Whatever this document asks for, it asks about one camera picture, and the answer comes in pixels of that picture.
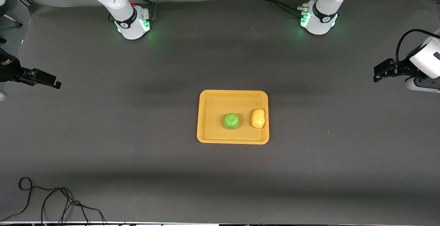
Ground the yellow potato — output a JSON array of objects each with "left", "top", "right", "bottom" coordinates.
[{"left": 251, "top": 109, "right": 266, "bottom": 129}]

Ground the green apple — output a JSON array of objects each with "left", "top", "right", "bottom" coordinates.
[{"left": 223, "top": 113, "right": 241, "bottom": 130}]

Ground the orange plastic tray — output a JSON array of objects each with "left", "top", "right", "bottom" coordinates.
[{"left": 197, "top": 90, "right": 270, "bottom": 145}]

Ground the thin black looped cable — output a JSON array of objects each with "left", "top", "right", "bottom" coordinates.
[{"left": 0, "top": 177, "right": 106, "bottom": 225}]

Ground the black left arm base cable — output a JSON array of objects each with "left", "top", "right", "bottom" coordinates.
[{"left": 260, "top": 0, "right": 322, "bottom": 18}]

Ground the black arm base cable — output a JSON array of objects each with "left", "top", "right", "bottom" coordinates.
[
  {"left": 260, "top": 0, "right": 322, "bottom": 18},
  {"left": 125, "top": 0, "right": 157, "bottom": 22}
]

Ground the black right arm base cable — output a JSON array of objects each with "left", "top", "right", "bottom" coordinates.
[{"left": 125, "top": 0, "right": 157, "bottom": 22}]

